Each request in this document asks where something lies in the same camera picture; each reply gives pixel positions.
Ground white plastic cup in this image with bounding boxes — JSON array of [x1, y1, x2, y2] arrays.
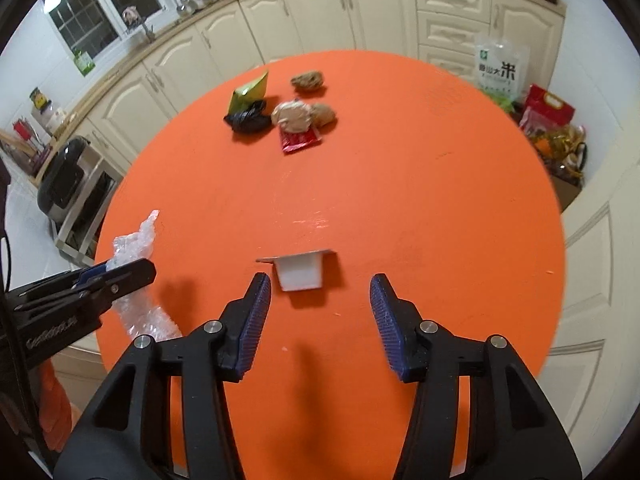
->
[[256, 248, 335, 293]]

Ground clear rice bag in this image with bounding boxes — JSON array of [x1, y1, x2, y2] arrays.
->
[[472, 35, 531, 103]]

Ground kitchen window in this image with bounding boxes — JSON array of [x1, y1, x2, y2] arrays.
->
[[42, 0, 163, 46]]

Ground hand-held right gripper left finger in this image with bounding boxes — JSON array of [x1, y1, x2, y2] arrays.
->
[[54, 271, 273, 480]]

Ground clear plastic wrap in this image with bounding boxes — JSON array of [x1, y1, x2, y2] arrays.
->
[[111, 209, 183, 341]]

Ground yellow-green wrapper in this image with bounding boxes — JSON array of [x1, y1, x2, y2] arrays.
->
[[228, 70, 270, 116]]

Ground red gift bag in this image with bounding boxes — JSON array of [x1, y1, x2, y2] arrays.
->
[[520, 84, 576, 133]]

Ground orange round table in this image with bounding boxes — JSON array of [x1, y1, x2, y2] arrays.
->
[[85, 0, 568, 176]]

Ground metal storage rack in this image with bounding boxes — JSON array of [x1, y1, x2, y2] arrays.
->
[[50, 135, 126, 268]]

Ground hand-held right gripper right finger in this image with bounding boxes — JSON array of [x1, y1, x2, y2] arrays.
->
[[369, 273, 583, 480]]

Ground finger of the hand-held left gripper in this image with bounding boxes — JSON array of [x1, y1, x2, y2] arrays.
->
[[10, 259, 118, 302], [14, 257, 157, 322]]

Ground green packet at window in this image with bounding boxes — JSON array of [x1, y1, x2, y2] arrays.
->
[[72, 50, 96, 77]]

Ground brown crumpled paper ball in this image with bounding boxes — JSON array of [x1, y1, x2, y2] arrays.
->
[[310, 102, 337, 127], [290, 71, 326, 93]]

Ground black cable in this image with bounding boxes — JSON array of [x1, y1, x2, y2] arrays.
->
[[0, 234, 13, 293]]

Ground red snack packet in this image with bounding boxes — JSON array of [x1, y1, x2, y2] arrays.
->
[[280, 127, 322, 155]]

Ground white panel door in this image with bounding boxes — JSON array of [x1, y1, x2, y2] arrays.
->
[[545, 110, 640, 441]]

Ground black kitchen appliance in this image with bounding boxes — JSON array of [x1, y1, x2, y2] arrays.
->
[[37, 137, 91, 221]]

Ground round brown disc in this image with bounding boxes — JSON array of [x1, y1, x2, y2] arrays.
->
[[271, 100, 313, 133]]

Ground black plastic bag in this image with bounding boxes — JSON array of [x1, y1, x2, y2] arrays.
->
[[223, 100, 271, 135]]

